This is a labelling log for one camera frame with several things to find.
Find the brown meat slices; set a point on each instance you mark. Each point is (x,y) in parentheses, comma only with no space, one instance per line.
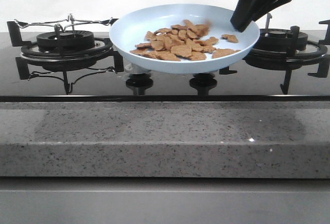
(181,41)

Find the light blue plate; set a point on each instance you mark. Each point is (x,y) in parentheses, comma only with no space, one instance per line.
(130,30)

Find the black right gas burner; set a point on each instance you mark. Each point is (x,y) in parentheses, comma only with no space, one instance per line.
(273,40)

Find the black gas burner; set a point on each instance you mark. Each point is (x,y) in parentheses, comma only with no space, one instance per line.
(273,40)
(70,40)

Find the black right pan support grate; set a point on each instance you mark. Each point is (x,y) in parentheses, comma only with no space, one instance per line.
(302,71)

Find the black pan support grate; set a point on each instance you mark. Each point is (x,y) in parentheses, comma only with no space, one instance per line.
(34,62)
(302,71)

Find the black glass cooktop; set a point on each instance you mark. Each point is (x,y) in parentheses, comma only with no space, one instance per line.
(110,86)

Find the silver right stove knob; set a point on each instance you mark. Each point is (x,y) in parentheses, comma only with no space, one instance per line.
(212,74)

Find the silver stove knob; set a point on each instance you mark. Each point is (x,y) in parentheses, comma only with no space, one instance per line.
(212,74)
(135,69)

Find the silver left stove knob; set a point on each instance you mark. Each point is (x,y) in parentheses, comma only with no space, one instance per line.
(135,69)

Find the black left pan support grate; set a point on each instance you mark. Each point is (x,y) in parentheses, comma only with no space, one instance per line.
(34,62)

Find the black left gas burner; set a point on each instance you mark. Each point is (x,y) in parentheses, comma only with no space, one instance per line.
(70,40)

